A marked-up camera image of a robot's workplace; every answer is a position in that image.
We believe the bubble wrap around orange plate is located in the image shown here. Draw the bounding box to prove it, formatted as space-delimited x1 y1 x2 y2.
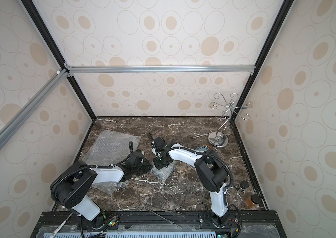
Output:
83 129 142 194

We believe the teal patterned dinner plate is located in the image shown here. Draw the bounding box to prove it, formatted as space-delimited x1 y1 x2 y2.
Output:
195 146 212 153

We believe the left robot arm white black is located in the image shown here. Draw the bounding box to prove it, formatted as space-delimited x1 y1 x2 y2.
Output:
50 150 152 221

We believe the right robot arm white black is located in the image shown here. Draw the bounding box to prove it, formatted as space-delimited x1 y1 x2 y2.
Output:
147 133 233 218

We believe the chrome mug tree stand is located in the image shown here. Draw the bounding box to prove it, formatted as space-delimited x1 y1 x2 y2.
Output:
208 93 253 148

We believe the spice bottle black label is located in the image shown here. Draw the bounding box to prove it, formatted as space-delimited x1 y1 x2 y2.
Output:
236 180 250 192

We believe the amber jar black lid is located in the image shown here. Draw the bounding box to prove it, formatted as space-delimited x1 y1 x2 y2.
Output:
243 194 262 209

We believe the silver fork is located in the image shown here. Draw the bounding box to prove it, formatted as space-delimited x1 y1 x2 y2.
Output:
50 213 73 238

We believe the horizontal aluminium rail back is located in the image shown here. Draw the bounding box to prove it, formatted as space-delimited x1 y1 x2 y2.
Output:
67 65 255 73

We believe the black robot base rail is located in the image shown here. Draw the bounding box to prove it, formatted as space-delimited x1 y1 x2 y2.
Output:
31 211 286 238

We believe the diagonal aluminium rail left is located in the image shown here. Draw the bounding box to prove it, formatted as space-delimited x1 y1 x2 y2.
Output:
0 69 67 150

